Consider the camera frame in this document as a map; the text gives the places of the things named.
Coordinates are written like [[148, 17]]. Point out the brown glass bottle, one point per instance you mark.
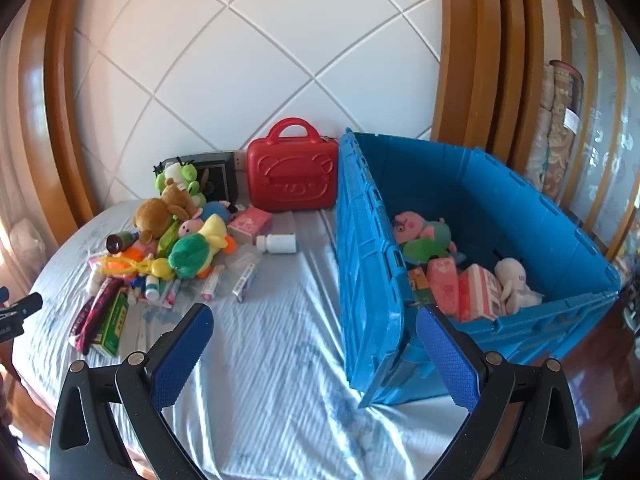
[[117, 242]]

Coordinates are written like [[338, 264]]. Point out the pig plush teal outfit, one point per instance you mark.
[[407, 225]]

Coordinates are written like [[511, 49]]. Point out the small white pill bottle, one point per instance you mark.
[[277, 243]]

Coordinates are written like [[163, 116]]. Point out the green medicine box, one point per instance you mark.
[[114, 322]]

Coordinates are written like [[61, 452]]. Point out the wooden frosted glass door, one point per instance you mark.
[[600, 135]]

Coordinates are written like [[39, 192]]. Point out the white plastic bag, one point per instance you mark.
[[22, 240]]

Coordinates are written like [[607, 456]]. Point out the yellow plastic scoop tongs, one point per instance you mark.
[[160, 267]]

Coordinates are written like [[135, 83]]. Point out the green plush toy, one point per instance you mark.
[[172, 177]]

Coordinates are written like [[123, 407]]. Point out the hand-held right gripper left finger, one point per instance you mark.
[[182, 355]]

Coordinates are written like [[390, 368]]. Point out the red carry case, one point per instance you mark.
[[292, 175]]

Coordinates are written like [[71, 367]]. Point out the pig plush blue outfit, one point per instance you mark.
[[212, 210]]

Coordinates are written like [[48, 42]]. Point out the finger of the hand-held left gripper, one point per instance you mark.
[[27, 304], [3, 296]]

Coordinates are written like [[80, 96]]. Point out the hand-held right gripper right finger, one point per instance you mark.
[[447, 360]]

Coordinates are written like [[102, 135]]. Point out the brown bear plush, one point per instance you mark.
[[160, 212]]

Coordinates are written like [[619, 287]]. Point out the colourful small box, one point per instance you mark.
[[417, 282]]

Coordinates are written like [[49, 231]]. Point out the green and pink packet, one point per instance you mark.
[[168, 232]]

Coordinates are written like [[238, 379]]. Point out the green striped bag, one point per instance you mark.
[[620, 440]]

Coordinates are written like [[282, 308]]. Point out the pig plush orange dress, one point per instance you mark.
[[145, 249]]

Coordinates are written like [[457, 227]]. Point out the pink tissue packet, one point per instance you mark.
[[250, 222]]

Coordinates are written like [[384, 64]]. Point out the red white packet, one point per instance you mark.
[[480, 292]]

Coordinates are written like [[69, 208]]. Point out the green turtle plush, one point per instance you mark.
[[187, 255]]

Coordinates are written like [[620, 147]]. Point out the rolled floral mat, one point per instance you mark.
[[555, 125]]

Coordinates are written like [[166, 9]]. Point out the sheer patterned curtain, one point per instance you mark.
[[12, 185]]

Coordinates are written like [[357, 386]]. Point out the dark red patterned pouch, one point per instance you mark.
[[95, 310]]

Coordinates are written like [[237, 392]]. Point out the yellow duck plush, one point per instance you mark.
[[215, 232]]

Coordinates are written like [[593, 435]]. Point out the small white carton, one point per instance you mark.
[[245, 285]]

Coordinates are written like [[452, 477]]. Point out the white plush doll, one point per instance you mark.
[[515, 282]]

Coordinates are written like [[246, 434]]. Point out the pink wipes packet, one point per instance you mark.
[[97, 272]]

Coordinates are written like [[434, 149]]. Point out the wooden headboard white padding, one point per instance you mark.
[[65, 110]]

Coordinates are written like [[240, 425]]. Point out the black gift box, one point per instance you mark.
[[220, 180]]

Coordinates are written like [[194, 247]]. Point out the pink soft packet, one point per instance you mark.
[[444, 280]]

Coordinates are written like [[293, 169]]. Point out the green round plush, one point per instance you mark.
[[422, 251]]

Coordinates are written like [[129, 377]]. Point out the blue plastic crate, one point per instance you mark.
[[500, 195]]

